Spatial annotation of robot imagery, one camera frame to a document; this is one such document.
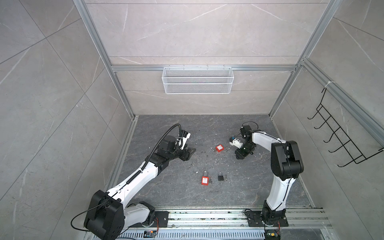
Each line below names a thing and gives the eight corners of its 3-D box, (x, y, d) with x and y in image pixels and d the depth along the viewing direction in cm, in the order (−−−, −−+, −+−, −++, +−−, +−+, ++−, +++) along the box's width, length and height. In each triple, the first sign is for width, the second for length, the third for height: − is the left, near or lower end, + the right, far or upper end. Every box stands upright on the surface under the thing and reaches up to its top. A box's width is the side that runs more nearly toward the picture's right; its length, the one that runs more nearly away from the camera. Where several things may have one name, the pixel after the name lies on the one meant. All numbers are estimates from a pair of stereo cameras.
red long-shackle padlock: (201, 185, 87) (201, 184, 85) (200, 171, 92) (201, 170, 90) (209, 185, 87) (209, 184, 85) (208, 171, 92) (208, 170, 90)
